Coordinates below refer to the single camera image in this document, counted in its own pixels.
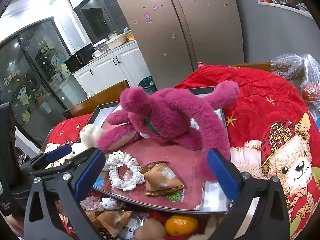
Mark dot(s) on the clear plastic bag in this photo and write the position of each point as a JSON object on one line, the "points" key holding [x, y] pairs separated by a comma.
{"points": [[302, 69]]}

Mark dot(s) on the black microwave oven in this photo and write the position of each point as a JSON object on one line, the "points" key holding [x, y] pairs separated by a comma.
{"points": [[80, 58]]}

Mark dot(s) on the brown triangular snack packet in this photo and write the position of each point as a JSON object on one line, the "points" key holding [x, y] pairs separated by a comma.
{"points": [[160, 179]]}

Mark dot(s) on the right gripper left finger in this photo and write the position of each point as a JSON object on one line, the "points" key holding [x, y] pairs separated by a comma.
{"points": [[69, 183]]}

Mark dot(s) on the pink ruffled scrunchie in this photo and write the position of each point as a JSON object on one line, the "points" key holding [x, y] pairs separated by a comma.
{"points": [[92, 204]]}

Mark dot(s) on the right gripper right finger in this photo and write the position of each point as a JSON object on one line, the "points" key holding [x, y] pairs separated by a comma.
{"points": [[259, 209]]}

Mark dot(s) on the white plush bunny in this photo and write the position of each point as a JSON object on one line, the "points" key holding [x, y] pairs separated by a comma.
{"points": [[89, 136]]}

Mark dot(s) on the cream plastic basin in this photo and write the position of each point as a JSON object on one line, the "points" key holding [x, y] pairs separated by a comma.
{"points": [[117, 41]]}

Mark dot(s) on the white knitted scrunchie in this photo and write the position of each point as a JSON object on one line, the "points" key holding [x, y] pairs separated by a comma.
{"points": [[124, 171]]}

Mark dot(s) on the black sliding glass door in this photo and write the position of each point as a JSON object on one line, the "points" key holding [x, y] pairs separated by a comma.
{"points": [[36, 80]]}

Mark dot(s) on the brown egg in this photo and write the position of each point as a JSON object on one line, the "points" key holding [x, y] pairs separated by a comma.
{"points": [[151, 229]]}

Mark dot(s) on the brown triangular packet left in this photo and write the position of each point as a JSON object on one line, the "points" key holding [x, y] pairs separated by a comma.
{"points": [[114, 221]]}

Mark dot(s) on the magenta plush bunny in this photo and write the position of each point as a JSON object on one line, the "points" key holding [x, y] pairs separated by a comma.
{"points": [[171, 115]]}

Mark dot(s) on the steel double door refrigerator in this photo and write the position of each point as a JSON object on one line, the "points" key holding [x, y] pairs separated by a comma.
{"points": [[175, 35]]}

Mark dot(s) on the white kitchen cabinet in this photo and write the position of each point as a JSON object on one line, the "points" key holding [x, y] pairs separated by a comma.
{"points": [[123, 63]]}

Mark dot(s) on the red bear print blanket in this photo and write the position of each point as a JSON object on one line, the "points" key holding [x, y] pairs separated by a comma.
{"points": [[270, 130]]}

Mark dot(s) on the orange mandarin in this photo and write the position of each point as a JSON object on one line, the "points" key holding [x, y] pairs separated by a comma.
{"points": [[178, 225]]}

